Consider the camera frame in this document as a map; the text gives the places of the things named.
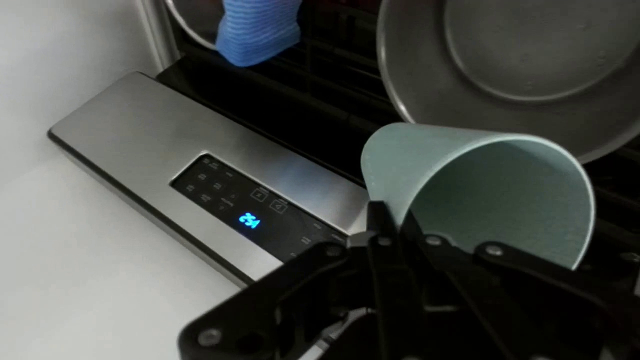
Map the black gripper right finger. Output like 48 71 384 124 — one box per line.
400 216 640 360

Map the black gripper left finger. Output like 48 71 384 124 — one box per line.
179 232 374 360

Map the light teal plastic cup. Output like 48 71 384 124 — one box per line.
361 121 597 269

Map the blue cloth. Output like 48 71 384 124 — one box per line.
217 0 302 67

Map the small steel saucepan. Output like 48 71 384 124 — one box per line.
165 0 225 50

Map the steel pot with handle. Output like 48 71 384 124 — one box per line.
377 0 640 162

